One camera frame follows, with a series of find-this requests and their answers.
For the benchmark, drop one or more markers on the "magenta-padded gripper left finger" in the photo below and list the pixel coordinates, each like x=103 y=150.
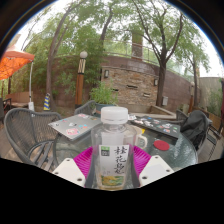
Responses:
x=81 y=163

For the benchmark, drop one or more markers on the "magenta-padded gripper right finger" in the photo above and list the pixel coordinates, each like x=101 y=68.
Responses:
x=143 y=163

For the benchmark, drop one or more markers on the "clear white-capped drink bottle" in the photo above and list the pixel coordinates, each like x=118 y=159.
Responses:
x=113 y=156

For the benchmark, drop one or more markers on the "white cup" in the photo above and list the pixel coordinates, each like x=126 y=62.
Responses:
x=141 y=140

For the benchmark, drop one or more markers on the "flat round red coaster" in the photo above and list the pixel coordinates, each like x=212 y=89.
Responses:
x=161 y=145

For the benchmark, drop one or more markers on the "silver laptop with stickers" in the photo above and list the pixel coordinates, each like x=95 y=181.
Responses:
x=75 y=126

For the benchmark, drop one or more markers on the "black laptop with stickers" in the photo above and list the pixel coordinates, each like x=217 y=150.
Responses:
x=160 y=126

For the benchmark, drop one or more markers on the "white sticker-covered book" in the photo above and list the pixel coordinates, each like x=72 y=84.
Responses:
x=132 y=117

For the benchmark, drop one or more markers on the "grey mesh armchair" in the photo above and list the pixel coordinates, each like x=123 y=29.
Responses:
x=20 y=130
x=85 y=108

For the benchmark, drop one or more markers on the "black jacket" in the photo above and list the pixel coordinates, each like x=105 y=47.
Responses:
x=196 y=128

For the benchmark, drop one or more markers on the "blue yellow striped cone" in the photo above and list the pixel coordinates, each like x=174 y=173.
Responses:
x=47 y=102

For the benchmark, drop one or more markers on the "green plant in blue pot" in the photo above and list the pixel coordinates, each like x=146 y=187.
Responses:
x=103 y=95

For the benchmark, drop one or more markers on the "wooden bench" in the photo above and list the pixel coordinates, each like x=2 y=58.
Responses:
x=16 y=98

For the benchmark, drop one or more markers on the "orange patio umbrella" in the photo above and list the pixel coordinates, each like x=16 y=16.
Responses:
x=13 y=63

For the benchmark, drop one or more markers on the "grey wall utility box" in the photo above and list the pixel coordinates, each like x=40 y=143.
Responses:
x=165 y=101

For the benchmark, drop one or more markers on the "black metal frame chair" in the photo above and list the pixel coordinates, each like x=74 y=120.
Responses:
x=216 y=136

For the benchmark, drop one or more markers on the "striped wooden globe lamp post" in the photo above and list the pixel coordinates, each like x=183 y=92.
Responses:
x=80 y=83

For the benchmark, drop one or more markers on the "black wall lantern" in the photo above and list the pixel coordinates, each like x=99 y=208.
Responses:
x=155 y=82
x=106 y=73

